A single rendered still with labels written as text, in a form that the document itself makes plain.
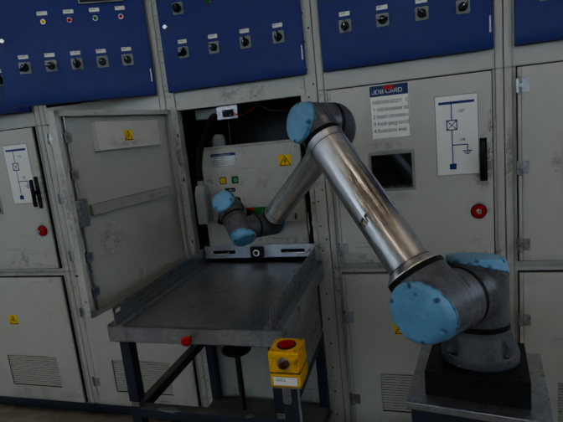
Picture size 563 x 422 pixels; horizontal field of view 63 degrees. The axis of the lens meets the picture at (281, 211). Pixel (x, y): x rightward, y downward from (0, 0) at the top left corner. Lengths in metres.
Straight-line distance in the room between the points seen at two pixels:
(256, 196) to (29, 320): 1.51
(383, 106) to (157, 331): 1.18
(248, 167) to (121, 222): 0.60
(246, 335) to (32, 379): 1.87
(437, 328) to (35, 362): 2.42
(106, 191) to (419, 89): 1.26
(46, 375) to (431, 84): 2.51
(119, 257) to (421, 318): 1.24
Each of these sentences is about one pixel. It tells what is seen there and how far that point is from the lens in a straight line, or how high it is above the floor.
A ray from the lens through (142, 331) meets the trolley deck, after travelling 1.63.
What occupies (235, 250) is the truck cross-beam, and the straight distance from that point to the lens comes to 2.17.
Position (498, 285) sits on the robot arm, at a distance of 1.23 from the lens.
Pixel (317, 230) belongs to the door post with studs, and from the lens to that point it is 2.00.
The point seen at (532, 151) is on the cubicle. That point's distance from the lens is 1.94.
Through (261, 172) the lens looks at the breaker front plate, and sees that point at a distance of 2.06.
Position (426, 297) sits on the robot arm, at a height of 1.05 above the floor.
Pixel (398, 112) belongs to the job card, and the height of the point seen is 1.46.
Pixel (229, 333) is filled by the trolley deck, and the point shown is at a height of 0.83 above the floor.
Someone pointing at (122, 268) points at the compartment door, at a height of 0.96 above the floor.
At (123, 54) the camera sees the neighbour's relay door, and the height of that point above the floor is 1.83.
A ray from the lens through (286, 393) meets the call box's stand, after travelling 1.26.
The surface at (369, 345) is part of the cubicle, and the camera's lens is 2.13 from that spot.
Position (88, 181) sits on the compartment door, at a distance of 1.82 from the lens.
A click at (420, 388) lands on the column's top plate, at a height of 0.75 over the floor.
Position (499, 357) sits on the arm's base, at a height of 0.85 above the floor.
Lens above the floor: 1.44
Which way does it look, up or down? 10 degrees down
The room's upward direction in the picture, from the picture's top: 6 degrees counter-clockwise
